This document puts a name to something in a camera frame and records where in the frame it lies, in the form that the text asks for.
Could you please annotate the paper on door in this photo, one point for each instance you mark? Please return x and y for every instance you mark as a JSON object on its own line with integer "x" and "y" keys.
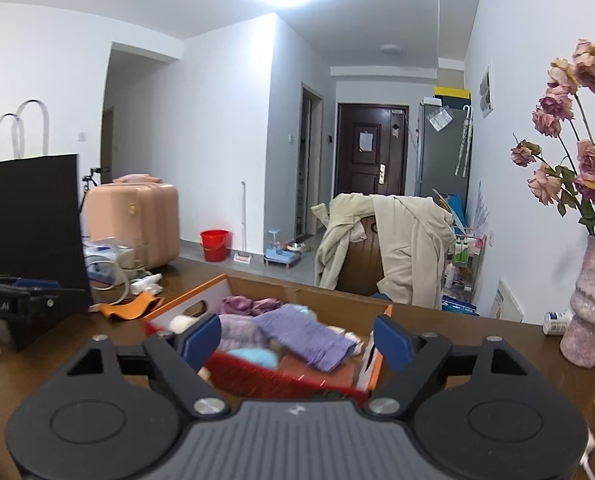
{"x": 366, "y": 141}

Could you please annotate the yellow box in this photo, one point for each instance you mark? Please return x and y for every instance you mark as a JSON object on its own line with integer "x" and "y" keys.
{"x": 452, "y": 94}

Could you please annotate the clear plastic bag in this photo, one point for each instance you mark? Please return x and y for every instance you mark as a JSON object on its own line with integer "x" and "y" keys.
{"x": 440, "y": 117}

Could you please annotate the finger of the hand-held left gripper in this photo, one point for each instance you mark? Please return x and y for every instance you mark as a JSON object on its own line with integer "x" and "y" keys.
{"x": 37, "y": 284}

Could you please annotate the light blue plush puff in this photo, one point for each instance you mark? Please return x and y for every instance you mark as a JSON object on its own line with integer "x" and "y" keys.
{"x": 255, "y": 357}

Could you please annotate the black paper bag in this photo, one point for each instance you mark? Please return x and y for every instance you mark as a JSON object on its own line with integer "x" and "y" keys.
{"x": 32, "y": 220}

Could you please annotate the black tripod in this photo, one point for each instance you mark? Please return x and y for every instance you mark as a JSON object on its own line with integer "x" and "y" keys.
{"x": 94, "y": 175}

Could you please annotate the beige coat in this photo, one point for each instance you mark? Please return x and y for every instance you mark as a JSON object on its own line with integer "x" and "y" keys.
{"x": 412, "y": 250}

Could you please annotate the blue pet feeder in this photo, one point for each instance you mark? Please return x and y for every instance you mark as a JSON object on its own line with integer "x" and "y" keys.
{"x": 280, "y": 252}

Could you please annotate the wooden chair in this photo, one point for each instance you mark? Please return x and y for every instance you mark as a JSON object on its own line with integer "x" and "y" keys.
{"x": 362, "y": 260}

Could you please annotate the white flat box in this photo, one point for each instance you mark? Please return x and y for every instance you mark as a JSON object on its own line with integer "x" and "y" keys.
{"x": 507, "y": 302}

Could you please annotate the red bucket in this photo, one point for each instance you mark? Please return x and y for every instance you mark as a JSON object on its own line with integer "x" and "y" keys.
{"x": 215, "y": 245}

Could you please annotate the pink suitcase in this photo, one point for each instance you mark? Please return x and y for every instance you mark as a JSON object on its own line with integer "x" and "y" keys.
{"x": 137, "y": 220}

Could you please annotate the white pill bottle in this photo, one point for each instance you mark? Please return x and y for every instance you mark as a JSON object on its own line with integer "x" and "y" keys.
{"x": 557, "y": 322}

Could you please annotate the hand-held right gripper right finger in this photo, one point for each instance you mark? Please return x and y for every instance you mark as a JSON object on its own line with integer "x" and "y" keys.
{"x": 392, "y": 342}

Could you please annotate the purple towel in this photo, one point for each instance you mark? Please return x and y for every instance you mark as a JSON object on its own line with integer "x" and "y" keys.
{"x": 307, "y": 335}

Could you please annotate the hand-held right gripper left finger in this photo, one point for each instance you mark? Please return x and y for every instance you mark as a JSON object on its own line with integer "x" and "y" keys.
{"x": 202, "y": 342}

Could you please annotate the brick red sponge block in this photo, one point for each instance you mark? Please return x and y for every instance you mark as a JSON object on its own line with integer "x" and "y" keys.
{"x": 307, "y": 372}

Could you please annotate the red cardboard box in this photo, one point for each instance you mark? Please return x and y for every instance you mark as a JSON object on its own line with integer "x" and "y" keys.
{"x": 257, "y": 377}

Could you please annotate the white umbrella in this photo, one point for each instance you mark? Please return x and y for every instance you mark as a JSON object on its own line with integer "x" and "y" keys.
{"x": 465, "y": 140}

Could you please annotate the shelf rack with bottles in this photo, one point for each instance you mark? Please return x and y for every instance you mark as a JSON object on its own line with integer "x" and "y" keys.
{"x": 462, "y": 260}

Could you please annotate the dark brown door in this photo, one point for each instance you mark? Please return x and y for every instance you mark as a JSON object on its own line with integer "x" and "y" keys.
{"x": 367, "y": 155}

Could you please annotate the small round ceiling lamp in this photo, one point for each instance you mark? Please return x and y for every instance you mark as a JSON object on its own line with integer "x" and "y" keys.
{"x": 391, "y": 49}

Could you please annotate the white foam cylinder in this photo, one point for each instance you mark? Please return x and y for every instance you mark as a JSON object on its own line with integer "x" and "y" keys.
{"x": 185, "y": 324}

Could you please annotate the dried pink flowers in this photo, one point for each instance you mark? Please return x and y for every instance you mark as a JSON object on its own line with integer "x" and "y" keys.
{"x": 587, "y": 160}

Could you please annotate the pink textured vase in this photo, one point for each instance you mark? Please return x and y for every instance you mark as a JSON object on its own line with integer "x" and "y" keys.
{"x": 592, "y": 300}

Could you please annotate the purple satin cloth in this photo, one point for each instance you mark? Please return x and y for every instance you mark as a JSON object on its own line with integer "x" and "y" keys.
{"x": 250, "y": 305}

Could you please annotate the blue and white packet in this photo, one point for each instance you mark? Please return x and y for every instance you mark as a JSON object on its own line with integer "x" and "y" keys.
{"x": 104, "y": 260}

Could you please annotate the grey refrigerator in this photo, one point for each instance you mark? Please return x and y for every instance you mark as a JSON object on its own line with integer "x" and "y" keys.
{"x": 442, "y": 155}

